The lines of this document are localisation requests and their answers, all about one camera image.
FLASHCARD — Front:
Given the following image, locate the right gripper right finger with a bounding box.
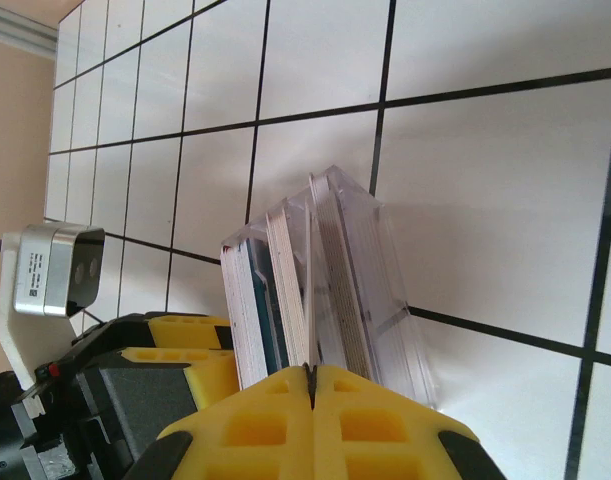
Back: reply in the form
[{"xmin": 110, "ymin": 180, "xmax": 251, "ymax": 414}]
[{"xmin": 312, "ymin": 364, "xmax": 506, "ymax": 480}]

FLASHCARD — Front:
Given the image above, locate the dark teal card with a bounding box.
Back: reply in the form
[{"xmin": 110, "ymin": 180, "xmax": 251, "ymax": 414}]
[{"xmin": 244, "ymin": 239, "xmax": 290, "ymax": 379}]

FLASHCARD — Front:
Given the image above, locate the aluminium side rail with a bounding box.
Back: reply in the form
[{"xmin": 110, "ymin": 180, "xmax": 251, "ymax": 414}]
[{"xmin": 0, "ymin": 7, "xmax": 60, "ymax": 57}]

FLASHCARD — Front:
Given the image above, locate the clear acrylic card box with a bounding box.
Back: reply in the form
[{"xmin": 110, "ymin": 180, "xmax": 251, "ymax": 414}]
[{"xmin": 219, "ymin": 164, "xmax": 439, "ymax": 409}]

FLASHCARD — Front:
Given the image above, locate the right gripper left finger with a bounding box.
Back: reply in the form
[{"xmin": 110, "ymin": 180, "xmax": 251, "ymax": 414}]
[{"xmin": 129, "ymin": 364, "xmax": 316, "ymax": 480}]

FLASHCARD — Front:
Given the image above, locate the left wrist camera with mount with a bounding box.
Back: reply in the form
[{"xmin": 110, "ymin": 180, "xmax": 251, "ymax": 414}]
[{"xmin": 0, "ymin": 223, "xmax": 107, "ymax": 419}]

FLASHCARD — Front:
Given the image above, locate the white card stack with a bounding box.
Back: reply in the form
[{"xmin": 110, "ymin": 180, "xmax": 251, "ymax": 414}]
[{"xmin": 312, "ymin": 172, "xmax": 381, "ymax": 386}]

